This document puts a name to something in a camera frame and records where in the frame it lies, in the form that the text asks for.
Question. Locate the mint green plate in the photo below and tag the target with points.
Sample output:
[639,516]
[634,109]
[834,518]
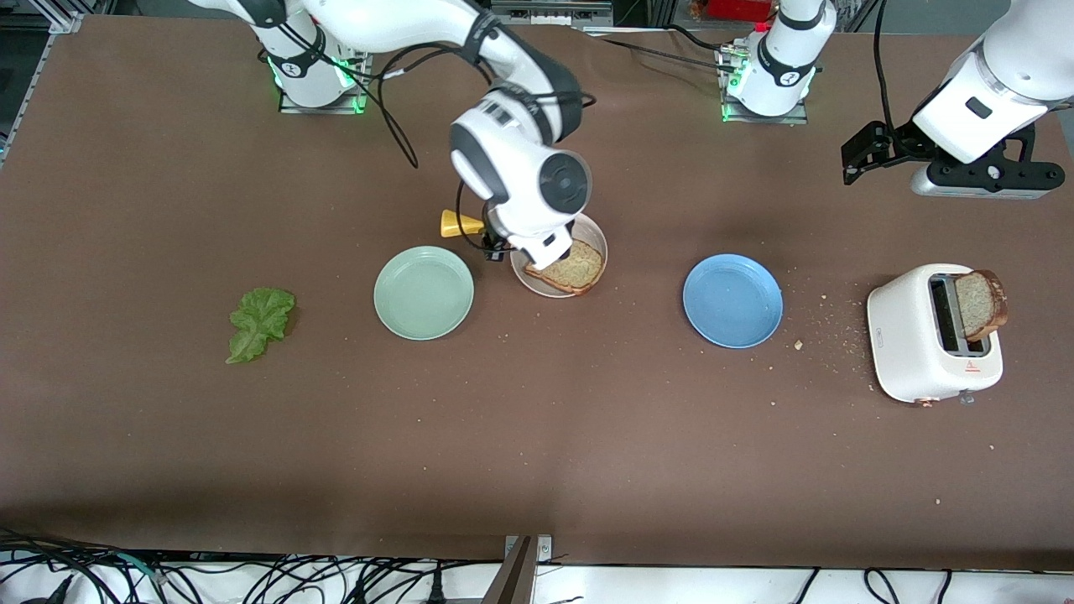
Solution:
[424,294]

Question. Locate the yellow mustard squeeze bottle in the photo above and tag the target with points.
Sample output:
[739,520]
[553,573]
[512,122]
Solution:
[457,223]

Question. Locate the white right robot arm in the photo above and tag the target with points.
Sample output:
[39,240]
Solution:
[512,159]

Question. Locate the brown bread slice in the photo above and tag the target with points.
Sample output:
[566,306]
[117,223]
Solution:
[977,304]
[575,268]

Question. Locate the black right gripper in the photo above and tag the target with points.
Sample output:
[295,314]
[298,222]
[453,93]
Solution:
[497,246]

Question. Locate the white toaster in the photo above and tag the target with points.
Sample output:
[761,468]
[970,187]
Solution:
[906,335]

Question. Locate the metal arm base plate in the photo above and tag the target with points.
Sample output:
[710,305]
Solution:
[763,120]
[323,110]

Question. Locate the beige plate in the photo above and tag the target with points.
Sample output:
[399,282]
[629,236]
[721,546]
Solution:
[537,287]

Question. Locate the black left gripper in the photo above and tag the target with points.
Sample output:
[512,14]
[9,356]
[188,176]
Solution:
[899,141]

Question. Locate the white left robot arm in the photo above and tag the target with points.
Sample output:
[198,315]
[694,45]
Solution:
[780,59]

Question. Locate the blue plate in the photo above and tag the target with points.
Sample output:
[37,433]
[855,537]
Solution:
[732,302]

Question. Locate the red box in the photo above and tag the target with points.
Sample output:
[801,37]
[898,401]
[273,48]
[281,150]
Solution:
[738,8]

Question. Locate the aluminium profile bracket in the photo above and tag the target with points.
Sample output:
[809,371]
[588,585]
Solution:
[516,579]

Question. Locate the aluminium frame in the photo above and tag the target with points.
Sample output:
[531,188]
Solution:
[550,13]

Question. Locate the green lettuce leaf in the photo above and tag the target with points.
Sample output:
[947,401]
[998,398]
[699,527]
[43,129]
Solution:
[260,323]

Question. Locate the aluminium rail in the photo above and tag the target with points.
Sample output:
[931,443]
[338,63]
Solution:
[67,17]

